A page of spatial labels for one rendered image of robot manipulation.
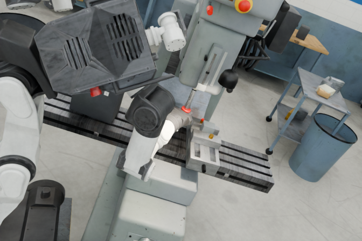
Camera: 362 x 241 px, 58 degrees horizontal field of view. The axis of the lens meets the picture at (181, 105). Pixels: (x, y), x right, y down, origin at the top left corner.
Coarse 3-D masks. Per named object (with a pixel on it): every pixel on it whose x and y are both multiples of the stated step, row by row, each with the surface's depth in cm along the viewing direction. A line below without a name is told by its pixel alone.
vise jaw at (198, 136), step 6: (192, 132) 163; (198, 132) 162; (204, 132) 164; (192, 138) 160; (198, 138) 160; (204, 138) 160; (216, 138) 163; (204, 144) 162; (210, 144) 161; (216, 144) 161
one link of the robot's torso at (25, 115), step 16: (0, 80) 92; (16, 80) 94; (0, 96) 94; (16, 96) 95; (16, 112) 98; (32, 112) 101; (16, 128) 104; (32, 128) 104; (0, 144) 117; (16, 144) 109; (32, 144) 111; (0, 160) 110; (16, 160) 112; (32, 160) 115; (32, 176) 117
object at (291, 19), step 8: (280, 16) 161; (288, 16) 155; (296, 16) 155; (280, 24) 158; (288, 24) 157; (296, 24) 157; (272, 32) 165; (280, 32) 159; (288, 32) 159; (272, 40) 162; (280, 40) 161; (288, 40) 161; (272, 48) 164; (280, 48) 163
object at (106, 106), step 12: (72, 96) 157; (84, 96) 156; (96, 96) 155; (108, 96) 154; (120, 96) 157; (72, 108) 160; (84, 108) 159; (96, 108) 158; (108, 108) 157; (108, 120) 160
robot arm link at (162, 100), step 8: (152, 96) 102; (160, 96) 103; (168, 96) 106; (160, 104) 99; (168, 104) 104; (168, 112) 104; (136, 128) 106; (160, 128) 106; (144, 136) 105; (152, 136) 106
